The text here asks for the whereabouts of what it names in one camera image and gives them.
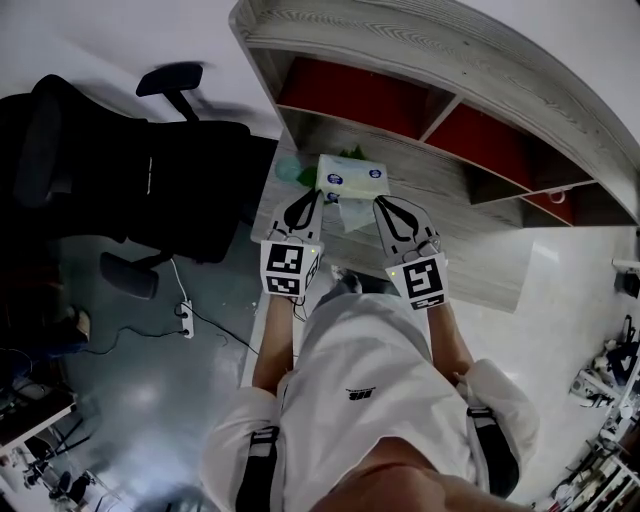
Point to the person's left forearm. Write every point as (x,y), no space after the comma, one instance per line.
(275,345)

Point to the white soft tissues pack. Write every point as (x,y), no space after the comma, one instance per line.
(352,175)

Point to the white workbench with equipment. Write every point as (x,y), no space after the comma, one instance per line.
(605,380)

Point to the teal glass cup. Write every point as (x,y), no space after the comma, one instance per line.
(288,168)

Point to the wooden desk shelf unit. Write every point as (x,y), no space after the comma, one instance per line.
(450,240)

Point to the white power strip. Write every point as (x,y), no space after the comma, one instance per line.
(185,320)

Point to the black mesh office chair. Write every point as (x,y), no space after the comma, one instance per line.
(125,175)

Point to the person's white shoe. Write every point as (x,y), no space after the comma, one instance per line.
(347,280)

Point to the person's face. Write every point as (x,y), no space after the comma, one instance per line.
(425,492)

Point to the person's right forearm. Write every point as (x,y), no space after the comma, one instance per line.
(447,345)

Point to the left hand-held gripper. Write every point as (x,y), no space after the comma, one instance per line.
(285,260)

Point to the white edged table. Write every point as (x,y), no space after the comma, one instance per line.
(35,420)

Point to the person's grey jeans leg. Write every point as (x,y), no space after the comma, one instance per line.
(370,287)

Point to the green plant in white pot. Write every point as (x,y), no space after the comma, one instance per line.
(356,151)

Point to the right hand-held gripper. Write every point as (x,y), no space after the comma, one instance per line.
(425,280)

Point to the person's white shirt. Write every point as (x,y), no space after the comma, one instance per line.
(370,360)

